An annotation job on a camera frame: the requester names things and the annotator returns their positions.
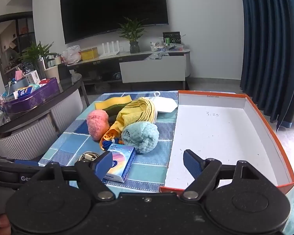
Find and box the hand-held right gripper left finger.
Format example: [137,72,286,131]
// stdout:
[34,151,115,200]

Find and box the teal plush ball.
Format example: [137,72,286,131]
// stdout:
[121,122,160,154]

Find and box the steel thermos bottle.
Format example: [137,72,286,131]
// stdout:
[37,57,47,79]

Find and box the person's right hand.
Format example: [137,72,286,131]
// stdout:
[0,215,11,235]

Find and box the clear plastic wrap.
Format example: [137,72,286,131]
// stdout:
[147,52,169,60]

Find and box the orange yellow cloth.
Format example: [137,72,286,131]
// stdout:
[99,117,124,151]

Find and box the white grey television cabinet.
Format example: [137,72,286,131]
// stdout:
[66,49,191,90]

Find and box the yellow green sponge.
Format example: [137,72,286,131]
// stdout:
[95,94,133,117]

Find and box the white router with antennas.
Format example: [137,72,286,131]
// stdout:
[99,42,124,57]

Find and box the green potted plant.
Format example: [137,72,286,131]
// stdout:
[18,41,54,71]

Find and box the purple tin tray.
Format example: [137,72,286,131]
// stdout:
[2,77,60,114]

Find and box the round glass table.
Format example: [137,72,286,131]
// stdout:
[0,73,90,161]

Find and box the yellow box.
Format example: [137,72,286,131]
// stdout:
[80,47,99,60]

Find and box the grey cable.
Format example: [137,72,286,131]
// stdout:
[78,151,101,163]

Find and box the blue yarn toy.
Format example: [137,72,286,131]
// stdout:
[102,137,124,150]

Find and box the black wall television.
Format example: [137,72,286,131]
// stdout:
[60,0,169,44]

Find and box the black green box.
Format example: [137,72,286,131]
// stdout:
[162,31,181,45]

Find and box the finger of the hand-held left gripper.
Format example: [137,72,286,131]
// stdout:
[0,156,39,166]
[0,164,46,189]

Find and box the pink plush ball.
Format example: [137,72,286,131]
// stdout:
[86,109,110,141]

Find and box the white barcode box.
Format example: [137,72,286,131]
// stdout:
[24,70,41,86]

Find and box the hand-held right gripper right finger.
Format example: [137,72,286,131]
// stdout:
[180,149,262,200]

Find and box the bamboo plant in glass vase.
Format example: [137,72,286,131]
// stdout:
[116,17,147,54]

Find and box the orange white cardboard box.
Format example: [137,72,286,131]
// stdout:
[159,90,294,194]

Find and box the yellow striped towel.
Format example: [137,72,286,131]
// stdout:
[115,97,158,133]

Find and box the white plastic bag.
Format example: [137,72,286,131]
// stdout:
[61,45,82,64]

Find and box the blue tissue pack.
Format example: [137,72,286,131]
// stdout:
[102,144,136,183]

